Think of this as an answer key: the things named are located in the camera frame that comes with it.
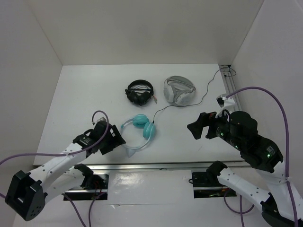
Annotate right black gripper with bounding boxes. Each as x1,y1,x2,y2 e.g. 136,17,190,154
186,105,242,148

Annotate thin black headphone cable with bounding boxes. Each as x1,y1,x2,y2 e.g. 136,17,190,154
152,67,237,123

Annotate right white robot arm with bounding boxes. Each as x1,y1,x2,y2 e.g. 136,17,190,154
187,111,303,227

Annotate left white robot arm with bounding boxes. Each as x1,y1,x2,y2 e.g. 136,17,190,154
5,121,126,221

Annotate white grey headphones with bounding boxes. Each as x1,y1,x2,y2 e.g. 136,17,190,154
163,76,196,106

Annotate black headphones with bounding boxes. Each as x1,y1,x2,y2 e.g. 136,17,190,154
125,79,158,106

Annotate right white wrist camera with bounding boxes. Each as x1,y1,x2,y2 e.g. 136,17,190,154
215,94,236,118

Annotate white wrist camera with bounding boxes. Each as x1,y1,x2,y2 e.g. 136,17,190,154
215,94,236,118
92,117,107,125

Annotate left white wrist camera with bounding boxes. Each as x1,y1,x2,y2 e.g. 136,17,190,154
92,117,107,125

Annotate aluminium rail front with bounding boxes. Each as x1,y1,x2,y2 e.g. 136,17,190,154
35,161,249,173

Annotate aluminium rail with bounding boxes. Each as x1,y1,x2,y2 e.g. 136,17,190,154
35,161,249,173
219,65,242,111

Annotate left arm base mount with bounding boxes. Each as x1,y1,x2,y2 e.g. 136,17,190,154
65,173,109,201

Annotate aluminium rail right side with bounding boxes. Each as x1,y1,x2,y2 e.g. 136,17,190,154
219,65,242,111

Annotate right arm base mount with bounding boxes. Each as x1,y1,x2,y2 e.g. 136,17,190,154
188,172,236,199

